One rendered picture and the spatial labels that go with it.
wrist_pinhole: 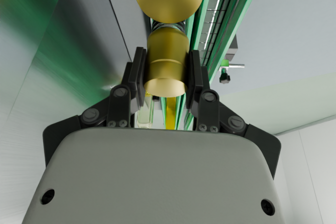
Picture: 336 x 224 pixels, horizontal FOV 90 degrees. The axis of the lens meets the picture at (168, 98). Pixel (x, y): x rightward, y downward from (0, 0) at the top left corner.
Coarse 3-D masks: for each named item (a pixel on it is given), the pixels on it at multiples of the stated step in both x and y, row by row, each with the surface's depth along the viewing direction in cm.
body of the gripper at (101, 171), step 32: (96, 128) 8; (128, 128) 8; (64, 160) 7; (96, 160) 7; (128, 160) 7; (160, 160) 7; (192, 160) 7; (224, 160) 7; (256, 160) 7; (64, 192) 6; (96, 192) 6; (128, 192) 6; (160, 192) 6; (192, 192) 6; (224, 192) 6; (256, 192) 7
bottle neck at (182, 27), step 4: (152, 20) 15; (184, 20) 15; (152, 24) 15; (156, 24) 14; (160, 24) 13; (164, 24) 13; (168, 24) 13; (172, 24) 13; (176, 24) 14; (180, 24) 14; (184, 24) 15; (152, 28) 14; (156, 28) 14; (176, 28) 13; (180, 28) 14; (184, 28) 14; (184, 32) 15
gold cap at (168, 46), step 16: (160, 32) 13; (176, 32) 13; (160, 48) 12; (176, 48) 12; (160, 64) 12; (176, 64) 12; (144, 80) 12; (160, 80) 11; (176, 80) 11; (160, 96) 14
